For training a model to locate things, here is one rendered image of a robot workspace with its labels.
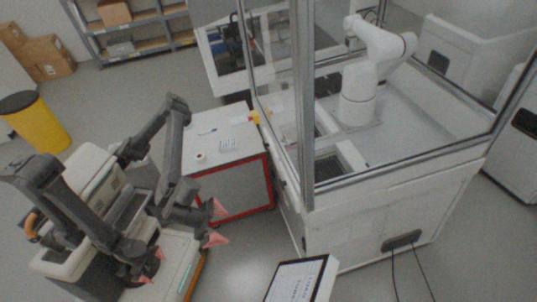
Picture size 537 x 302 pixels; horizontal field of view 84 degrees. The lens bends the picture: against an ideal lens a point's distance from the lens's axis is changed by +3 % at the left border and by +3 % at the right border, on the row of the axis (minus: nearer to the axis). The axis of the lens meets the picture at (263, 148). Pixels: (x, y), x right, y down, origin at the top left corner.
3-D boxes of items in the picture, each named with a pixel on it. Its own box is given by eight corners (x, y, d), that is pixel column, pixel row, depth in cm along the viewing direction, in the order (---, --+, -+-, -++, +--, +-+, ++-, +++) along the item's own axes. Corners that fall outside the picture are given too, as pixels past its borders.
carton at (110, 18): (106, 28, 445) (95, 7, 425) (107, 20, 467) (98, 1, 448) (132, 22, 449) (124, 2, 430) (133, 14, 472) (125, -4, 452)
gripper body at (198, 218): (211, 200, 90) (190, 194, 86) (211, 231, 83) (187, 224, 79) (200, 211, 93) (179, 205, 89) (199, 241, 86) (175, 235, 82)
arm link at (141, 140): (192, 93, 121) (170, 81, 115) (192, 117, 112) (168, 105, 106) (141, 152, 143) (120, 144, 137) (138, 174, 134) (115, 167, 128)
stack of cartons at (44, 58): (18, 87, 469) (-27, 34, 410) (24, 77, 491) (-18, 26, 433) (74, 74, 478) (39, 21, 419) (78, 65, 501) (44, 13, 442)
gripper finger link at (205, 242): (234, 221, 90) (207, 213, 85) (235, 243, 85) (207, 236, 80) (221, 232, 94) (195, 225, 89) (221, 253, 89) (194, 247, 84)
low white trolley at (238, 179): (210, 235, 240) (180, 175, 187) (200, 179, 284) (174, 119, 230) (277, 212, 246) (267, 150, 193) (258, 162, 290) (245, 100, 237)
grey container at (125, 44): (110, 57, 474) (105, 47, 462) (112, 49, 495) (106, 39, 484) (135, 51, 479) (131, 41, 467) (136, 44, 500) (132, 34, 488)
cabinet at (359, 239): (310, 291, 200) (307, 231, 144) (267, 180, 272) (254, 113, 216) (435, 247, 211) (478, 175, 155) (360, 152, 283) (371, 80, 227)
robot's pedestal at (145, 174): (148, 230, 250) (102, 173, 197) (148, 202, 272) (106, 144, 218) (183, 219, 254) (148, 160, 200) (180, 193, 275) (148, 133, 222)
